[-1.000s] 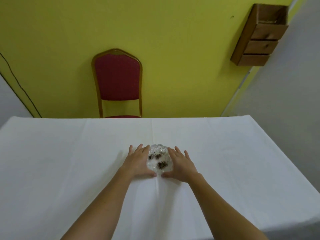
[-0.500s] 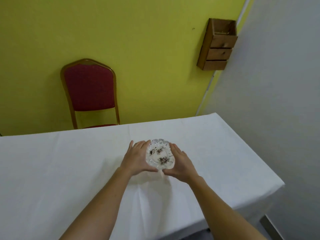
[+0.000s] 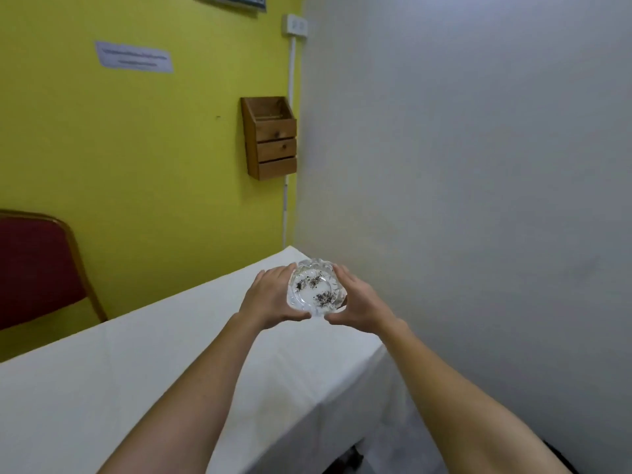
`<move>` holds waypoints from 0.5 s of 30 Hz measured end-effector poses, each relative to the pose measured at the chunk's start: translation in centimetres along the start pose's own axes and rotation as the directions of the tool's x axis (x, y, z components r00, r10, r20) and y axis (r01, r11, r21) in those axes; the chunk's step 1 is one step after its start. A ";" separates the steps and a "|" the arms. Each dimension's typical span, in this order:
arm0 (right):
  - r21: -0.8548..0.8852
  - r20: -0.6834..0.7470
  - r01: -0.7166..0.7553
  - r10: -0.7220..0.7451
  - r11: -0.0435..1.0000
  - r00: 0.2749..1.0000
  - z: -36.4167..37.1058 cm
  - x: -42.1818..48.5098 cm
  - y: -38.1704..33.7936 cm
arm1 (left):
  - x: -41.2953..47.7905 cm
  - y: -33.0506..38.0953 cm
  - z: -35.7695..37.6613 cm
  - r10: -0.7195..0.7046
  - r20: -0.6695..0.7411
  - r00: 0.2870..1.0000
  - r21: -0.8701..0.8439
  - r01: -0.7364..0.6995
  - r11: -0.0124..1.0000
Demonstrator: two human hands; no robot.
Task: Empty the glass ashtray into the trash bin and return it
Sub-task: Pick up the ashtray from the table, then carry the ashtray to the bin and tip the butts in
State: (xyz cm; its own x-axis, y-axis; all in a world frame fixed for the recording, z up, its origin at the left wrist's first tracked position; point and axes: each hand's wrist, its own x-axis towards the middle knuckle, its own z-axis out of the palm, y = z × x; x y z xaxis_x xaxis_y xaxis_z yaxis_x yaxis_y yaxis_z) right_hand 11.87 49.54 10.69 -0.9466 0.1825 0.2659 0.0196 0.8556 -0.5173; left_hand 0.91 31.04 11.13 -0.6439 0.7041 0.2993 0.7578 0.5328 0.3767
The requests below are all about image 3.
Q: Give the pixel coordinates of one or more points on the clear glass ashtray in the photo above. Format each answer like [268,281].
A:
[316,289]

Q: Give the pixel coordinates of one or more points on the person's right forearm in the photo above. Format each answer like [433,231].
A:
[459,404]

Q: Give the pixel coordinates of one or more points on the white paper wall notice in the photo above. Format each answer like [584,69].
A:
[134,56]

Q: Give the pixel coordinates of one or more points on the person's right hand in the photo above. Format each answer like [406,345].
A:
[363,306]

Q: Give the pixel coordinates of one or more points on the person's left forearm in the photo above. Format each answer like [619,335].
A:
[180,404]

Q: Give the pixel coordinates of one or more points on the person's left thumb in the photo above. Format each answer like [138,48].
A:
[296,316]

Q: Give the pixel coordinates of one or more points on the wooden wall holder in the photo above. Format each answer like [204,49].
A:
[270,138]

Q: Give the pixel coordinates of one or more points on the white tablecloth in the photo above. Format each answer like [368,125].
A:
[187,375]

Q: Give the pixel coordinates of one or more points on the dark ash specks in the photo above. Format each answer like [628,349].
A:
[314,287]

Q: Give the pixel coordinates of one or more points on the person's left hand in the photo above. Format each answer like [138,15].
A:
[269,301]

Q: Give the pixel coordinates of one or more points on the red padded chair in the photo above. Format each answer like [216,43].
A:
[42,271]

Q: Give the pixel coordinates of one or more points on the person's right thumb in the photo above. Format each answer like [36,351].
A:
[338,317]

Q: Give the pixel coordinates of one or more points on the white wall socket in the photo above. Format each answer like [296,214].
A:
[295,26]

